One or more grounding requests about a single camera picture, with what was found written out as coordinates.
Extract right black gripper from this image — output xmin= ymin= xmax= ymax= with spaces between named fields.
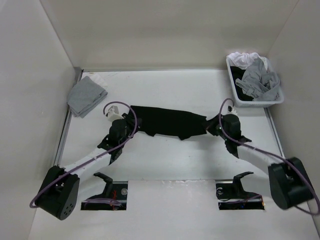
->
xmin=201 ymin=113 xmax=229 ymax=141

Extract black tank top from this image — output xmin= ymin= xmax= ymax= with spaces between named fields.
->
xmin=131 ymin=105 xmax=207 ymax=140

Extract white laundry basket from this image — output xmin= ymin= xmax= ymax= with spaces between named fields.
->
xmin=225 ymin=56 xmax=285 ymax=108

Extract folded grey tank top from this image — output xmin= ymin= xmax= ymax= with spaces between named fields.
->
xmin=67 ymin=73 xmax=108 ymax=118

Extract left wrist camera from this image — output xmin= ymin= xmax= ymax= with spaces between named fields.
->
xmin=105 ymin=105 xmax=123 ymax=122

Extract white garment in basket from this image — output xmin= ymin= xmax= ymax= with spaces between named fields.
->
xmin=227 ymin=52 xmax=268 ymax=70

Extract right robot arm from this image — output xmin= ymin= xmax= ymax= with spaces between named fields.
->
xmin=204 ymin=113 xmax=320 ymax=214

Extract grey garment in basket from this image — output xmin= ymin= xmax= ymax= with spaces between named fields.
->
xmin=235 ymin=58 xmax=280 ymax=101

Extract black garment in basket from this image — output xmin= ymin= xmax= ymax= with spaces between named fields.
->
xmin=230 ymin=66 xmax=254 ymax=102

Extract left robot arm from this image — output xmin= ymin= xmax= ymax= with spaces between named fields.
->
xmin=30 ymin=113 xmax=142 ymax=221

